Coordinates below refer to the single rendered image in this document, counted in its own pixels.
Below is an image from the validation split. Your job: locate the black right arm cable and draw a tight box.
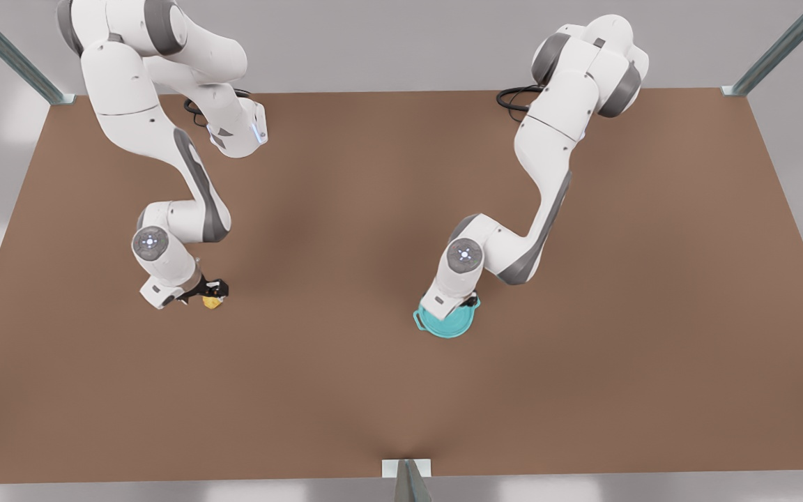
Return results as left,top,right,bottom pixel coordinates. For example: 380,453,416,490
183,89,252,128

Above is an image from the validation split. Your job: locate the silver frame post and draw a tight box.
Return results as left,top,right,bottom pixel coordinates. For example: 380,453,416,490
381,459,434,502
0,0,76,106
721,0,803,97

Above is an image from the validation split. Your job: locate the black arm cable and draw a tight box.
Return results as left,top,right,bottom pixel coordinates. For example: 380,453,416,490
496,84,544,123
183,89,252,128

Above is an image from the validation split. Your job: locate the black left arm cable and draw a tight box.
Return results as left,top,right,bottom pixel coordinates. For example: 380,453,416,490
496,84,544,123

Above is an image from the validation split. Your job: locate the teal pot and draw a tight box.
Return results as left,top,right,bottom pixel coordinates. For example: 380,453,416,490
413,296,482,340

